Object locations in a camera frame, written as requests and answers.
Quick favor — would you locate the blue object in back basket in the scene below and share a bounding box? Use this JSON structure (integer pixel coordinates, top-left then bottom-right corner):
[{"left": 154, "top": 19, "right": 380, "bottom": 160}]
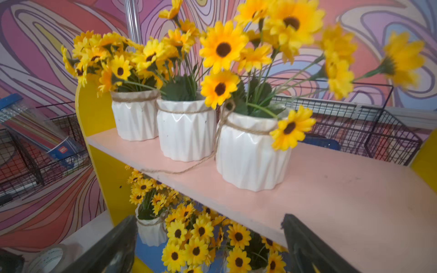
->
[{"left": 303, "top": 134, "right": 341, "bottom": 151}]

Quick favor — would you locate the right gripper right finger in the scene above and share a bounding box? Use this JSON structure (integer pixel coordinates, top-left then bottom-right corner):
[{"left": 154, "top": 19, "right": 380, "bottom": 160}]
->
[{"left": 281, "top": 214, "right": 358, "bottom": 273}]

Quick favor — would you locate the shelf sunflower pot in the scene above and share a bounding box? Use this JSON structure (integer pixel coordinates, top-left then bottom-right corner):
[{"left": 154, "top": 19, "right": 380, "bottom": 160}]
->
[
  {"left": 60, "top": 31, "right": 162, "bottom": 141},
  {"left": 133, "top": 1, "right": 216, "bottom": 162},
  {"left": 162, "top": 196, "right": 226, "bottom": 273},
  {"left": 198, "top": 0, "right": 426, "bottom": 192},
  {"left": 224, "top": 221, "right": 288, "bottom": 273},
  {"left": 125, "top": 166, "right": 179, "bottom": 247}
]

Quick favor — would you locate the black wire basket back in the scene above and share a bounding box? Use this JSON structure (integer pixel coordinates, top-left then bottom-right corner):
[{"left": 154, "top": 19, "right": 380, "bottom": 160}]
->
[{"left": 238, "top": 76, "right": 423, "bottom": 167}]

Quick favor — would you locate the clear tube blue cap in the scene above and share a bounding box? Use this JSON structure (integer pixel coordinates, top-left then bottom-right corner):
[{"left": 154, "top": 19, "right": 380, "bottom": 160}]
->
[{"left": 1, "top": 94, "right": 83, "bottom": 169}]

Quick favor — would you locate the yellow wooden shelf unit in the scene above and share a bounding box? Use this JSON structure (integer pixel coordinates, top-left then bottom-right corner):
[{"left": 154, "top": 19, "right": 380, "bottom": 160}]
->
[{"left": 75, "top": 83, "right": 437, "bottom": 273}]

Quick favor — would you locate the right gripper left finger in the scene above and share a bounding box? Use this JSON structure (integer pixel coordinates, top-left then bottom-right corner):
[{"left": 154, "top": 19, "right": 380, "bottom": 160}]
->
[{"left": 63, "top": 216, "right": 137, "bottom": 273}]

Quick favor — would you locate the black wire basket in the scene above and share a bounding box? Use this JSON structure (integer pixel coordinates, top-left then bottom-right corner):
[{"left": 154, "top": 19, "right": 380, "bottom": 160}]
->
[
  {"left": 1, "top": 105, "right": 91, "bottom": 207},
  {"left": 238, "top": 76, "right": 423, "bottom": 167}
]

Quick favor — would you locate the black wire basket left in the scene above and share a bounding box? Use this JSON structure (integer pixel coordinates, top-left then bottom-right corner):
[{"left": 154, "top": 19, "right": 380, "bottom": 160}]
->
[{"left": 1, "top": 105, "right": 91, "bottom": 207}]

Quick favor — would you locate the white tape roll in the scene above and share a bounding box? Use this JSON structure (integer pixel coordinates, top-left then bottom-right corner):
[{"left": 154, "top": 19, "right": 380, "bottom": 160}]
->
[{"left": 24, "top": 244, "right": 73, "bottom": 273}]

